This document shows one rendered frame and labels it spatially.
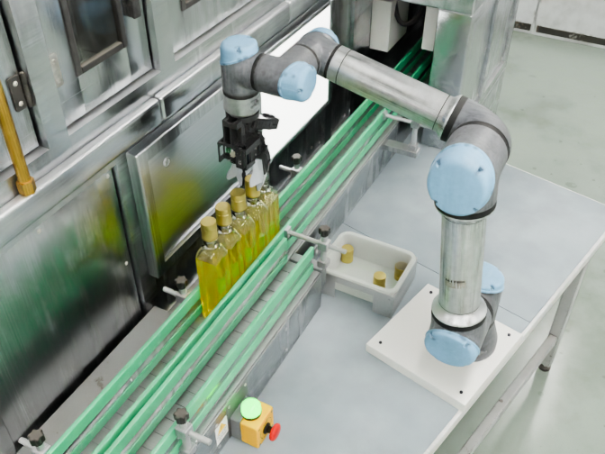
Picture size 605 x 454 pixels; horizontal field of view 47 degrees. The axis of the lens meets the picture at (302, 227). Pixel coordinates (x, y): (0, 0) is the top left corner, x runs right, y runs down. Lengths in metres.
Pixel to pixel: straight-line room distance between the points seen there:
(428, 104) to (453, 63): 0.93
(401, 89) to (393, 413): 0.73
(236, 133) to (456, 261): 0.52
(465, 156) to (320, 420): 0.72
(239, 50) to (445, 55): 1.06
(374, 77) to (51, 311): 0.78
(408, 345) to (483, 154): 0.65
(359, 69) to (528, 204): 1.03
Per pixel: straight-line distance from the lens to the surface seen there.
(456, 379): 1.72
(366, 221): 2.14
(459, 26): 2.27
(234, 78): 1.41
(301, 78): 1.34
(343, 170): 2.05
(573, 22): 5.18
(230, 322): 1.62
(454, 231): 1.36
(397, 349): 1.75
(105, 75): 1.39
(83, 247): 1.46
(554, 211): 2.30
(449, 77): 2.35
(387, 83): 1.42
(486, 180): 1.26
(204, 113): 1.60
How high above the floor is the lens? 2.11
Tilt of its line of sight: 40 degrees down
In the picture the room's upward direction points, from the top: straight up
